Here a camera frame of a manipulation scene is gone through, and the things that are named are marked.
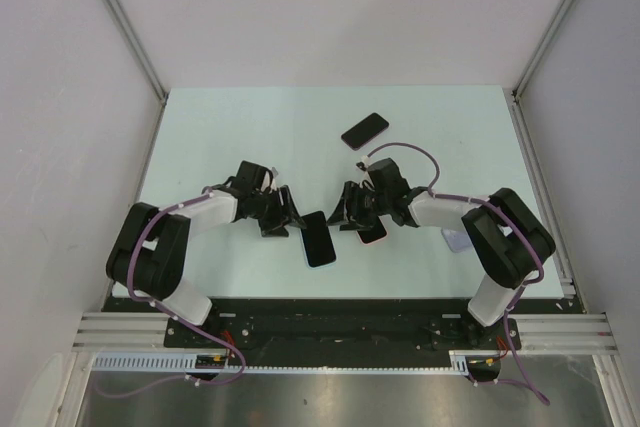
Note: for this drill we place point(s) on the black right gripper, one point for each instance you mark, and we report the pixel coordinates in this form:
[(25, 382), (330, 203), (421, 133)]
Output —
[(342, 217)]

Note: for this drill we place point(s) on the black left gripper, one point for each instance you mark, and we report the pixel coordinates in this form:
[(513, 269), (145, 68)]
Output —
[(285, 214)]

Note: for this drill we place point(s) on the pink silicone phone case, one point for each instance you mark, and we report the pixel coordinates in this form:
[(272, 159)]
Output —
[(372, 237)]

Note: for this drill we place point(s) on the clear blue phone case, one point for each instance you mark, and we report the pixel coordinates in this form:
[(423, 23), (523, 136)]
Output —
[(319, 247)]

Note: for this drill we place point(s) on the black smartphone pink edge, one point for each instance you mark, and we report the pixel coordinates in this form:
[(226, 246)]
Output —
[(364, 131)]

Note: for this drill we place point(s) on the lilac phone case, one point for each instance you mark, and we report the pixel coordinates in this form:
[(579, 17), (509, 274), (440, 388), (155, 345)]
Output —
[(457, 241)]

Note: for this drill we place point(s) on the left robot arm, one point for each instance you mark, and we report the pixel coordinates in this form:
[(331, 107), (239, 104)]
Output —
[(149, 253)]

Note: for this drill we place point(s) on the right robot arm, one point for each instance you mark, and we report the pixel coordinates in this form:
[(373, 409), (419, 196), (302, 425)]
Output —
[(509, 240)]

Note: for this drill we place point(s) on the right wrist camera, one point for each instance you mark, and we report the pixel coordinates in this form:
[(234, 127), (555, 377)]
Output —
[(363, 166)]

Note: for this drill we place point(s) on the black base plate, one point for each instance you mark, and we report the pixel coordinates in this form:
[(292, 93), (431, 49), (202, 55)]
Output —
[(249, 324)]

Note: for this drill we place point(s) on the aluminium front rail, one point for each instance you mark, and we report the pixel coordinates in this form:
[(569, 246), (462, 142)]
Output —
[(565, 334)]

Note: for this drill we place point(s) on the left aluminium frame post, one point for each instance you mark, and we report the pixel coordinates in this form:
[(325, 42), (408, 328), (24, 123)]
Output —
[(121, 19)]

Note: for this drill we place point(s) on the aluminium frame post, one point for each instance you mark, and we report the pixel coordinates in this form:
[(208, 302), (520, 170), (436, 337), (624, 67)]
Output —
[(121, 19), (558, 18)]

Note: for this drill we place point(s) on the right aluminium frame post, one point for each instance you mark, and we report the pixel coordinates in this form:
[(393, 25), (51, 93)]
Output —
[(558, 18)]

